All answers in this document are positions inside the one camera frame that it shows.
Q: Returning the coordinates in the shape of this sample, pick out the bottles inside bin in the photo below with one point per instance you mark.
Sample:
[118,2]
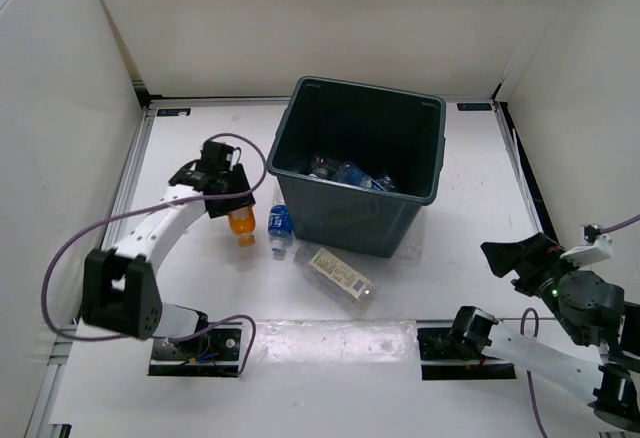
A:
[323,167]

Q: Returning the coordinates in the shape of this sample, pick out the black corner label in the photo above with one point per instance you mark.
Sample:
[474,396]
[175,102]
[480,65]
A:
[173,112]
[474,106]

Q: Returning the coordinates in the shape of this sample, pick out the right black corner label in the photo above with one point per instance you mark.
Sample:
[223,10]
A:
[474,106]

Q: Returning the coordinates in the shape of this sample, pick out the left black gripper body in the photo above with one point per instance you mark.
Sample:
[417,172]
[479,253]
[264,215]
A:
[235,181]

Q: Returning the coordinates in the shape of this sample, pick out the left black corner label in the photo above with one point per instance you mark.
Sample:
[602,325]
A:
[173,112]

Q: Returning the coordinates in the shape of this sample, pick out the dark green plastic bin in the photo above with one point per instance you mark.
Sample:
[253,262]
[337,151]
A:
[383,131]

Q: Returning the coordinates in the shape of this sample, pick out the aluminium frame rail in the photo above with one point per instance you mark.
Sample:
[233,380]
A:
[527,183]
[129,179]

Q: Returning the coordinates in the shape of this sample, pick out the large clear labelled bottle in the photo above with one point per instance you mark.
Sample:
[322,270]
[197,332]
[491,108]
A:
[323,269]

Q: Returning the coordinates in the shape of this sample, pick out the orange juice bottle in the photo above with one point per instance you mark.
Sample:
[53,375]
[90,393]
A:
[242,224]

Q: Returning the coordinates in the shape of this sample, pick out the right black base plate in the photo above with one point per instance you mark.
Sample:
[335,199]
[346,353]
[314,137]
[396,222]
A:
[442,360]

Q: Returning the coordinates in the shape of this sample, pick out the blue label plastic bottle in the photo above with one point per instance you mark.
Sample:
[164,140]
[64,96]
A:
[279,228]

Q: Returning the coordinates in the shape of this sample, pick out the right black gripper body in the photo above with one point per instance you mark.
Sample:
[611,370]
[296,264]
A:
[539,278]

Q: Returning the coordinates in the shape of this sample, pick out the clear bottle blue green label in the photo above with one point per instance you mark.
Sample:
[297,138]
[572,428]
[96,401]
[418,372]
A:
[350,174]

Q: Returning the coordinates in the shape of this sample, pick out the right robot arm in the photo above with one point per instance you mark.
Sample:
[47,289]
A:
[591,311]

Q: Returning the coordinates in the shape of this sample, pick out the clear crushed plastic bottle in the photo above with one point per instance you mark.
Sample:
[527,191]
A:
[410,249]

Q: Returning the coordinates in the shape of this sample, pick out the left aluminium frame rail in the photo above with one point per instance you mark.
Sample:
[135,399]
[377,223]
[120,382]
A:
[129,179]

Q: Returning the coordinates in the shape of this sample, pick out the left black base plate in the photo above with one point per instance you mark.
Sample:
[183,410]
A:
[218,355]

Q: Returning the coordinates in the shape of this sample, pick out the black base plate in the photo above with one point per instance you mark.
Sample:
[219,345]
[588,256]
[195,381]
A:
[442,360]
[218,355]

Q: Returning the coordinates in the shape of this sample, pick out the right aluminium frame rail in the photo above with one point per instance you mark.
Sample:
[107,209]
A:
[527,183]

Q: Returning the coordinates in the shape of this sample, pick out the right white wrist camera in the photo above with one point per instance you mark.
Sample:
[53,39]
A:
[597,247]

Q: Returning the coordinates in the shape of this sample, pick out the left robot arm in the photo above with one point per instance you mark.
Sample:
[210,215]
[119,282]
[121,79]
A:
[120,292]

